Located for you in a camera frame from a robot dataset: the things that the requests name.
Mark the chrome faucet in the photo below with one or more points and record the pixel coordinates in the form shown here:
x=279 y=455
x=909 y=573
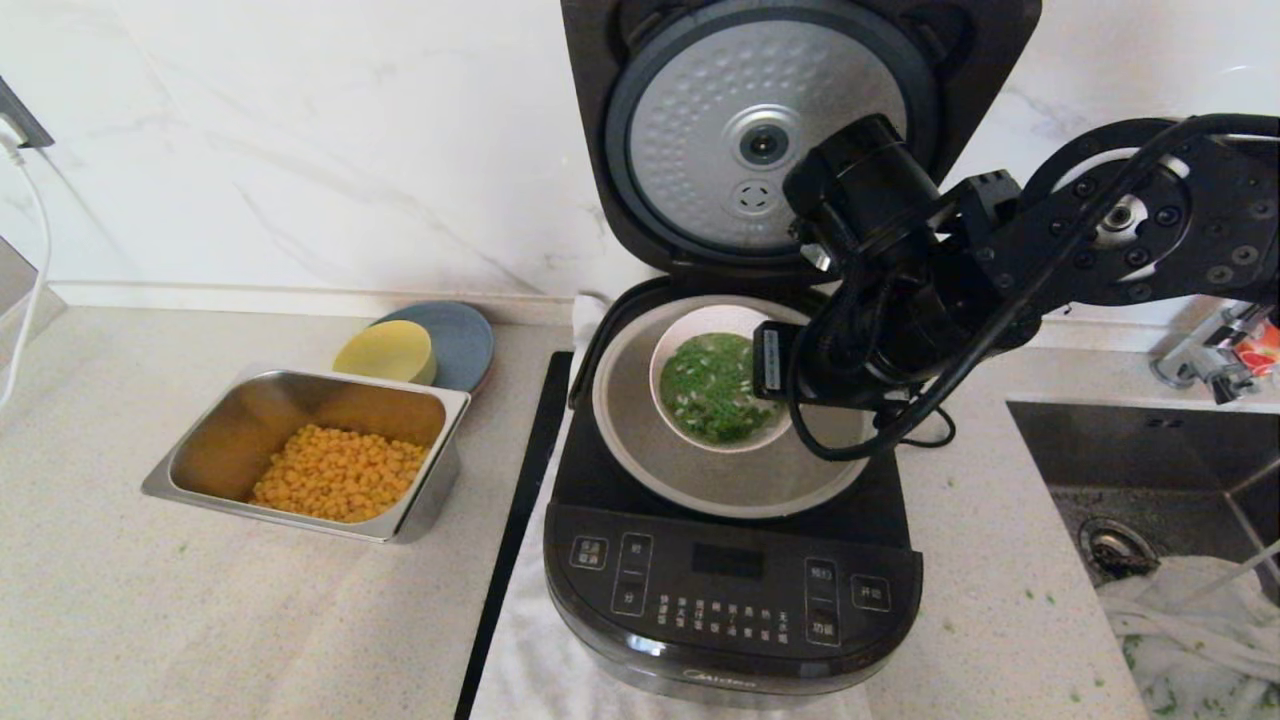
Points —
x=1215 y=370

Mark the metal sink drain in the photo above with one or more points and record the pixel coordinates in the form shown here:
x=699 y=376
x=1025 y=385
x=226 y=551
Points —
x=1110 y=545

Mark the white towel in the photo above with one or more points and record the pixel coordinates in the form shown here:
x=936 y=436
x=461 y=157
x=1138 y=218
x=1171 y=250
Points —
x=530 y=650

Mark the yellow bowl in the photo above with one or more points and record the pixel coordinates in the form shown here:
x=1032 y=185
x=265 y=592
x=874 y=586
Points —
x=385 y=352

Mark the pink bowl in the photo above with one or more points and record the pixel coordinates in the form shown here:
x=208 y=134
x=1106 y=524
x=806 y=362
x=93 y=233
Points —
x=680 y=340

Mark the grey metal panel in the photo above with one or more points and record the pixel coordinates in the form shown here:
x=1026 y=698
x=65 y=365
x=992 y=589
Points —
x=15 y=290

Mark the yellow corn kernels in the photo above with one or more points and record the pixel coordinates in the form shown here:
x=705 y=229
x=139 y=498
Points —
x=340 y=475

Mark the black rice cooker lid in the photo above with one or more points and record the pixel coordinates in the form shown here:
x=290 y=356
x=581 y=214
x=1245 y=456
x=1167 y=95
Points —
x=680 y=130

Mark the stainless steel tray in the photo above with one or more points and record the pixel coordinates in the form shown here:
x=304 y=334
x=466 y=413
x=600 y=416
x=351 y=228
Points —
x=240 y=420

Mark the red orange packet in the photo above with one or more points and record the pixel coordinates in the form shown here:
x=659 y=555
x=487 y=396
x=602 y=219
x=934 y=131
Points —
x=1260 y=355

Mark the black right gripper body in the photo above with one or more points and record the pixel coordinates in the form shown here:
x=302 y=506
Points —
x=860 y=350

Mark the chopped green scallions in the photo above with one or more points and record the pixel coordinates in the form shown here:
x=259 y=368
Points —
x=715 y=390

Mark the white cloth with green bits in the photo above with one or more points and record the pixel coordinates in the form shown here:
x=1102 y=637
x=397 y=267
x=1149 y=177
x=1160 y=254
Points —
x=1190 y=630

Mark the dark wall socket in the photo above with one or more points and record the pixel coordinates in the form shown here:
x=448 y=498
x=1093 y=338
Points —
x=25 y=120

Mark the blue grey plate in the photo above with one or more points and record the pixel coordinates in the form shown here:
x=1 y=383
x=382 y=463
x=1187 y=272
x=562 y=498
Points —
x=465 y=340

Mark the grey inner cooking pot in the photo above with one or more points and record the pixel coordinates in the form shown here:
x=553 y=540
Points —
x=640 y=440

